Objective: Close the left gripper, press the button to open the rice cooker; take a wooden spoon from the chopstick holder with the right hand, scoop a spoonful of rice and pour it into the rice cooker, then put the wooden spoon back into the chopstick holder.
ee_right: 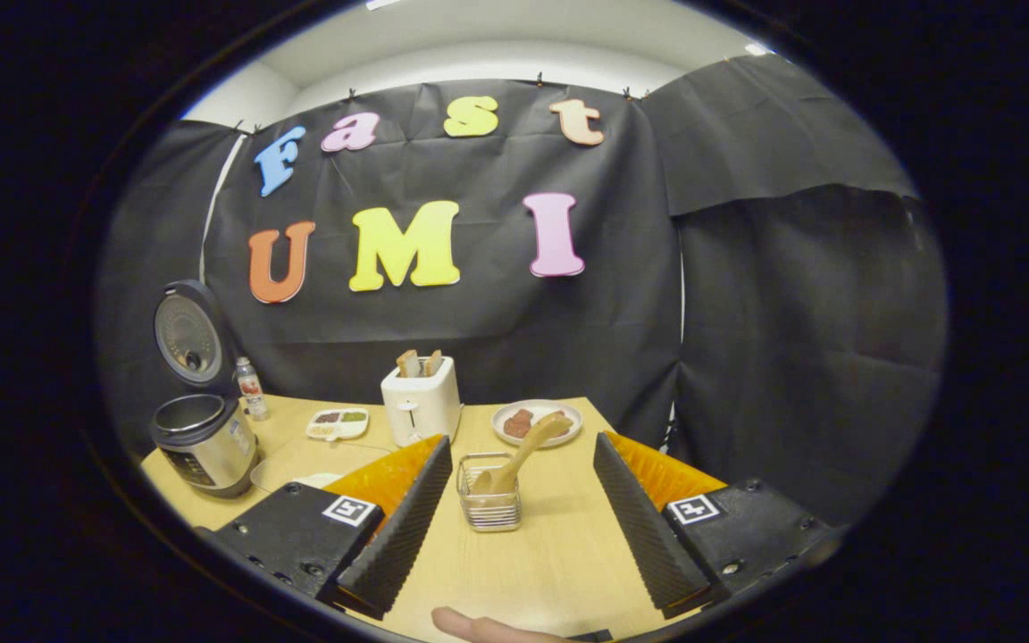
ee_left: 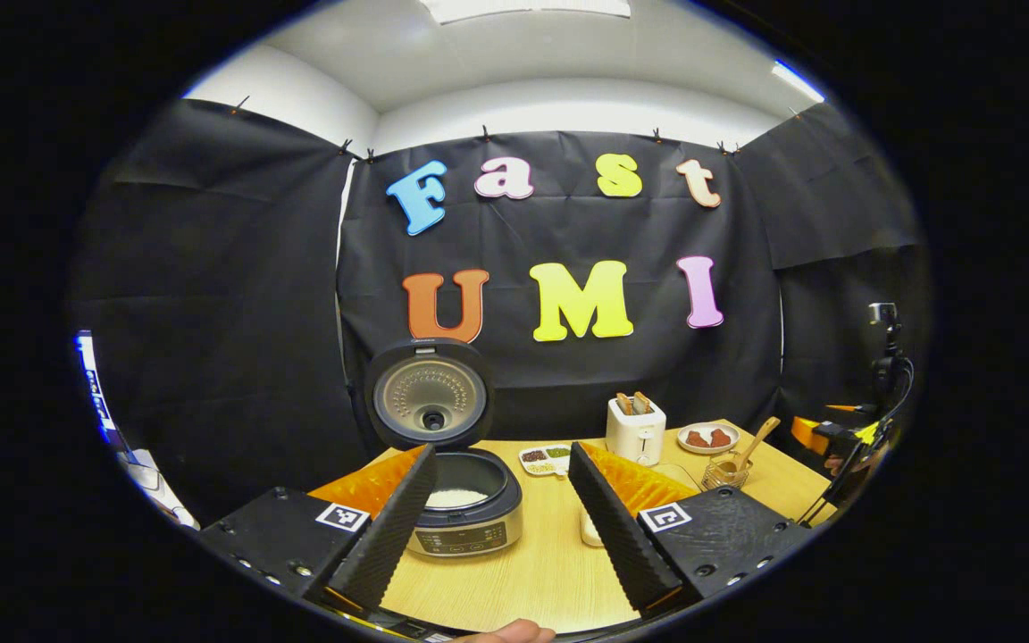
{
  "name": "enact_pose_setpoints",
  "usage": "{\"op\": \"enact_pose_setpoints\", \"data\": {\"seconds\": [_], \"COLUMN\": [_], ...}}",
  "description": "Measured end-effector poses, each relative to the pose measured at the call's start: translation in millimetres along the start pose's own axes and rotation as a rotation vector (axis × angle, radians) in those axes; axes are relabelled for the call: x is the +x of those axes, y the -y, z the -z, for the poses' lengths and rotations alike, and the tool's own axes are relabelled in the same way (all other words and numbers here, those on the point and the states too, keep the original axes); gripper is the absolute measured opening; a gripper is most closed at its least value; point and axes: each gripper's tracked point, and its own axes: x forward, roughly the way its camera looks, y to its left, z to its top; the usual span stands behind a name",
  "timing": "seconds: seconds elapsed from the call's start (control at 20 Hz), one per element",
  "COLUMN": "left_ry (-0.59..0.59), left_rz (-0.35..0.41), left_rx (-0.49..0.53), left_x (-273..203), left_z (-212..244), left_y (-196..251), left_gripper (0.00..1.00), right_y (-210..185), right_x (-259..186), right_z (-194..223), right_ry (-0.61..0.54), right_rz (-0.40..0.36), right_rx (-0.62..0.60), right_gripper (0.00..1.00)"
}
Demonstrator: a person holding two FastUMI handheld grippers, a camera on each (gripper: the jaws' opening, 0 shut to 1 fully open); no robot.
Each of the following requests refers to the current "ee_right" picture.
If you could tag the silver black rice cooker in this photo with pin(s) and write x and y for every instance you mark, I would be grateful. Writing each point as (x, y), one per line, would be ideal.
(206, 446)

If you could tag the wooden spoon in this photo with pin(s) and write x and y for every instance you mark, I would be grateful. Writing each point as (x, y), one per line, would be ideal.
(523, 455)

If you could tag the clear drink bottle red label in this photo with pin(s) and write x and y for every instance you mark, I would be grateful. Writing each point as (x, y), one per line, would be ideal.
(252, 393)

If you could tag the small ceiling light panel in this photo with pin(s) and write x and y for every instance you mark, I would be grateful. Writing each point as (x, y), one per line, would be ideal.
(757, 49)

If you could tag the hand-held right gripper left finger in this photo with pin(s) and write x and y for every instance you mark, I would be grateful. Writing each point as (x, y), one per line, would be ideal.
(403, 536)

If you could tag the white toaster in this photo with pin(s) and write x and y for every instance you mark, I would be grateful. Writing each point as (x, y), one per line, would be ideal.
(421, 411)

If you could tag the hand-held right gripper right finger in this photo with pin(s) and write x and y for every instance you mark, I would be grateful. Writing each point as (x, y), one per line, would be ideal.
(639, 536)

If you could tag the white divided bean dish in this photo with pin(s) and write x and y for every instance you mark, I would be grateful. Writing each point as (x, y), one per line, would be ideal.
(338, 425)

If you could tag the large ceiling light panel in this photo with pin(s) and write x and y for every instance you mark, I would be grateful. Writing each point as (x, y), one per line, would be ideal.
(382, 4)

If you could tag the toast slice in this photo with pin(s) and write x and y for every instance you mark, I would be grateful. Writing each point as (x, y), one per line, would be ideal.
(433, 363)
(407, 363)

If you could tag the clear plastic rice container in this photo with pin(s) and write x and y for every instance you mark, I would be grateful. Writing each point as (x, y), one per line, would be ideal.
(300, 463)

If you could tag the white round plate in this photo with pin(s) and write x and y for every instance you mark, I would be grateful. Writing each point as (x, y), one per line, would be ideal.
(514, 441)

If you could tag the brown meat piece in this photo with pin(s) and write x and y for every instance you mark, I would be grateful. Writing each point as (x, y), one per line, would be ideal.
(518, 423)

